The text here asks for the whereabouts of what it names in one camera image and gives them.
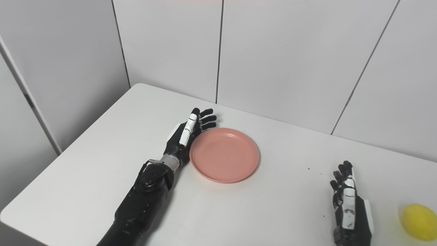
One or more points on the pink plate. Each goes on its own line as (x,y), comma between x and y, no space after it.
(224,155)

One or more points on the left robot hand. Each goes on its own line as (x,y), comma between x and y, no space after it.
(186,136)

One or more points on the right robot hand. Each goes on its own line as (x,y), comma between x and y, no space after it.
(351,212)

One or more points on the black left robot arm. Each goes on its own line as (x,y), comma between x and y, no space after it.
(143,205)

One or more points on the yellow lemon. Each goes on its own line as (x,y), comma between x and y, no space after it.
(420,222)

